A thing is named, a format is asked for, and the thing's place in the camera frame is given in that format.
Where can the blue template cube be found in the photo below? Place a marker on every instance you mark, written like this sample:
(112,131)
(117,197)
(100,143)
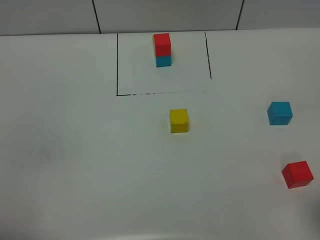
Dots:
(163,61)

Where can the red template cube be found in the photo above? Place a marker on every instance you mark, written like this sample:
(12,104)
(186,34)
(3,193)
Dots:
(162,44)

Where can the yellow template cube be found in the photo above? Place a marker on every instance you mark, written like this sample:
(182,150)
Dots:
(153,46)

